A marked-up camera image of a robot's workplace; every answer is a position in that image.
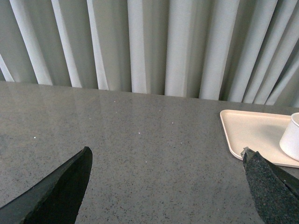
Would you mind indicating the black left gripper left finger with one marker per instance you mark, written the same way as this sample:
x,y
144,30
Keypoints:
x,y
56,199

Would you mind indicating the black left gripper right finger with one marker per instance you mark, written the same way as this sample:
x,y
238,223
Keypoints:
x,y
274,191

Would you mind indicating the white smiley mug black handle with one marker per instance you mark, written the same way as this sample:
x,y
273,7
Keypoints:
x,y
289,142

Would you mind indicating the beige rectangular plastic tray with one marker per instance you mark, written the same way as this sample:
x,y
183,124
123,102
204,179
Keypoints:
x,y
260,132

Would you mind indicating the white pleated curtain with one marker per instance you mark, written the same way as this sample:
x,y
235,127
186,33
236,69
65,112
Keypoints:
x,y
235,50

